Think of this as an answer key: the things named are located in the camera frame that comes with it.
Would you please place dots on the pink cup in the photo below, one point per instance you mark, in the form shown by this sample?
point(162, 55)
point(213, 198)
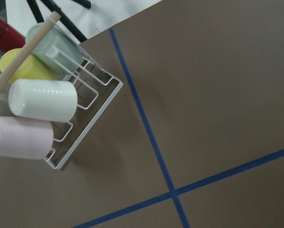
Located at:
point(25, 138)

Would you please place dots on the wooden rack handle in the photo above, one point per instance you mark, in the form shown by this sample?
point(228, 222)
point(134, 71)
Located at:
point(23, 54)

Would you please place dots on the red bottle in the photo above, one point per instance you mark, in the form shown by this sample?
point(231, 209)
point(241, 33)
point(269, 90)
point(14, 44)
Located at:
point(9, 38)

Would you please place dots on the black tripod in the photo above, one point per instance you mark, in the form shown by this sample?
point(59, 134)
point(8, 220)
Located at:
point(52, 6)

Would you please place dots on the white cup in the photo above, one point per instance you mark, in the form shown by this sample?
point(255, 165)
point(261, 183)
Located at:
point(48, 100)

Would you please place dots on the white wire cup rack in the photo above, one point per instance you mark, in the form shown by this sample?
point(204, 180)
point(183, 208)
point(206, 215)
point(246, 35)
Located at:
point(96, 88)

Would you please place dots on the green cup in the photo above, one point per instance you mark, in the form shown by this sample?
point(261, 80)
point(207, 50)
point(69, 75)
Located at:
point(58, 52)

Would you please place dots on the yellow cup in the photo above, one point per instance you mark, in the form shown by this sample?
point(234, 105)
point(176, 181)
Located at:
point(31, 68)

